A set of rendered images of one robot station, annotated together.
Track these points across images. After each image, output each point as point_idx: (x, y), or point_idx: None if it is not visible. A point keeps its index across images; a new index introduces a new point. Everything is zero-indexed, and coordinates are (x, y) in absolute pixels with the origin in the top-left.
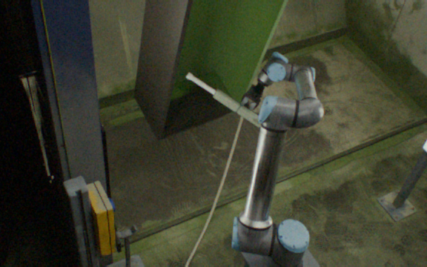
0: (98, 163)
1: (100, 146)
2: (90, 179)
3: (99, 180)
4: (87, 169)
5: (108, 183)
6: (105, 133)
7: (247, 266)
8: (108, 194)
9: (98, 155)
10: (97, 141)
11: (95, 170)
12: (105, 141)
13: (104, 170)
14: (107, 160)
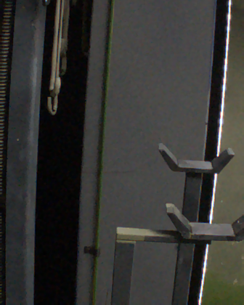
0: (192, 95)
1: (208, 27)
2: (159, 155)
3: (183, 174)
4: (158, 103)
5: (207, 210)
6: None
7: None
8: (197, 261)
9: (199, 61)
10: (202, 1)
11: (178, 123)
12: (226, 22)
13: (203, 139)
14: (221, 105)
